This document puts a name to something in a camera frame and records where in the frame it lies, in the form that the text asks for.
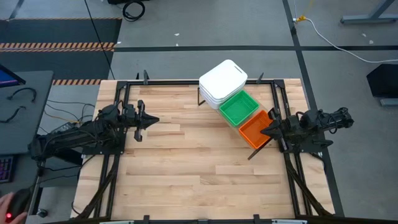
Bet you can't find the black power adapter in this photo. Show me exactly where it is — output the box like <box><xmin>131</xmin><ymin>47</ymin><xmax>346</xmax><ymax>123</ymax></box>
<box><xmin>54</xmin><ymin>121</ymin><xmax>76</xmax><ymax>133</ymax></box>

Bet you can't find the orange slotted plastic basket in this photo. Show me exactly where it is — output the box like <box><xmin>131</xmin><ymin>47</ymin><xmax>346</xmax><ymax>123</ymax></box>
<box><xmin>238</xmin><ymin>109</ymin><xmax>276</xmax><ymax>150</ymax></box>

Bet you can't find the green slotted plastic basket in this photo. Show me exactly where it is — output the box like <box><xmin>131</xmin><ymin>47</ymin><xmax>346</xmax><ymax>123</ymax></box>
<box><xmin>219</xmin><ymin>90</ymin><xmax>261</xmax><ymax>128</ymax></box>

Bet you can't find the short black curved cable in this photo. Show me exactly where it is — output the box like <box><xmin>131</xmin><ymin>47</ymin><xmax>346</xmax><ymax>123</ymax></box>
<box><xmin>6</xmin><ymin>87</ymin><xmax>37</xmax><ymax>103</ymax></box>
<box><xmin>0</xmin><ymin>105</ymin><xmax>27</xmax><ymax>124</ymax></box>

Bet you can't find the black desk foot beam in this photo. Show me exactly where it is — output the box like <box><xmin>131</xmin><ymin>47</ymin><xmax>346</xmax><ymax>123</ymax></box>
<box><xmin>46</xmin><ymin>149</ymin><xmax>84</xmax><ymax>166</ymax></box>

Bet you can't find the long orange black hazard tape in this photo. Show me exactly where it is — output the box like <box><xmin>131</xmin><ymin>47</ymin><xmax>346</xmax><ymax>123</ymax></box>
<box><xmin>0</xmin><ymin>42</ymin><xmax>116</xmax><ymax>52</ymax></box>

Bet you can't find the person's hand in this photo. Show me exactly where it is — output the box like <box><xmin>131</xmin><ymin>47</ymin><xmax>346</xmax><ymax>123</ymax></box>
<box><xmin>0</xmin><ymin>192</ymin><xmax>29</xmax><ymax>224</ymax></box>

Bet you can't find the black computer mouse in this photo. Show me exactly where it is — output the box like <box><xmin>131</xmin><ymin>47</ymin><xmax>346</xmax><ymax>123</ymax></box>
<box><xmin>6</xmin><ymin>188</ymin><xmax>31</xmax><ymax>223</ymax></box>

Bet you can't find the short orange black hazard tape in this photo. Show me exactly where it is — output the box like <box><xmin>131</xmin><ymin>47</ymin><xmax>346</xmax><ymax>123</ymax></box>
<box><xmin>52</xmin><ymin>78</ymin><xmax>102</xmax><ymax>86</ymax></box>

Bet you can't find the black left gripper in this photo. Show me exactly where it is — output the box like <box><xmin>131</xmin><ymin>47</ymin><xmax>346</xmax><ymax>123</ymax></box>
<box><xmin>123</xmin><ymin>99</ymin><xmax>160</xmax><ymax>142</ymax></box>

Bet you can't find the white floor cable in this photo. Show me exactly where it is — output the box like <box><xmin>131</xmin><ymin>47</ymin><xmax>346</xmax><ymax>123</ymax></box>
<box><xmin>303</xmin><ymin>17</ymin><xmax>398</xmax><ymax>64</ymax></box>

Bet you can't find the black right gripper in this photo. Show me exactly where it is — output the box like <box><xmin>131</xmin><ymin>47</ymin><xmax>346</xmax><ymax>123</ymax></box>
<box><xmin>260</xmin><ymin>108</ymin><xmax>293</xmax><ymax>153</ymax></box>

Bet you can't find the computer monitor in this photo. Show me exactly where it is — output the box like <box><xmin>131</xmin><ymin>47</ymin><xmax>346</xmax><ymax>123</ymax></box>
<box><xmin>0</xmin><ymin>63</ymin><xmax>27</xmax><ymax>88</ymax></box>

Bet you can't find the black floor mat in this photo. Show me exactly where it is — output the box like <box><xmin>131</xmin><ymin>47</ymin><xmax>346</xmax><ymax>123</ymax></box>
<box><xmin>0</xmin><ymin>17</ymin><xmax>123</xmax><ymax>81</ymax></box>

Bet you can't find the backlit computer keyboard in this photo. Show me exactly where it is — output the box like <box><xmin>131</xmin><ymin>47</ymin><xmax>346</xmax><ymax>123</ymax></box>
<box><xmin>0</xmin><ymin>155</ymin><xmax>16</xmax><ymax>184</ymax></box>

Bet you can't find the thin black floor cable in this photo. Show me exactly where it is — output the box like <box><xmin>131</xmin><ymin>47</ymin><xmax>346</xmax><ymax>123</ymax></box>
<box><xmin>83</xmin><ymin>0</ymin><xmax>116</xmax><ymax>80</ymax></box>

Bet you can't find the black aluminium table frame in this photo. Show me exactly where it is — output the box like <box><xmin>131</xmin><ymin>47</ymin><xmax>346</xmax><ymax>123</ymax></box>
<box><xmin>70</xmin><ymin>70</ymin><xmax>336</xmax><ymax>224</ymax></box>

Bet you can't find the gray metal table leg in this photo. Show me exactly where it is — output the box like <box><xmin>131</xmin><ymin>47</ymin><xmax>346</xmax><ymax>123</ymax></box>
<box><xmin>340</xmin><ymin>0</ymin><xmax>398</xmax><ymax>25</ymax></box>

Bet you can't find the black box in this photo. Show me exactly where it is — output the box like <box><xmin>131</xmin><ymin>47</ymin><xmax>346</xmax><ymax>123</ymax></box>
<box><xmin>366</xmin><ymin>63</ymin><xmax>398</xmax><ymax>99</ymax></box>

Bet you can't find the thin black wire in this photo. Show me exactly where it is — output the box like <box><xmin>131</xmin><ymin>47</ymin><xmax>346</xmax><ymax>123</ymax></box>
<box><xmin>43</xmin><ymin>98</ymin><xmax>96</xmax><ymax>124</ymax></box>

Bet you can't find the gray desk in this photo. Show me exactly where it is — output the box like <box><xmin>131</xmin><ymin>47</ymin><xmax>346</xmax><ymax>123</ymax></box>
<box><xmin>0</xmin><ymin>70</ymin><xmax>54</xmax><ymax>156</ymax></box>

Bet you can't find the coiled black cable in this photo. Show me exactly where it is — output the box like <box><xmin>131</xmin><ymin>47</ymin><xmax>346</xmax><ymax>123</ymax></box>
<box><xmin>122</xmin><ymin>1</ymin><xmax>146</xmax><ymax>22</ymax></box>

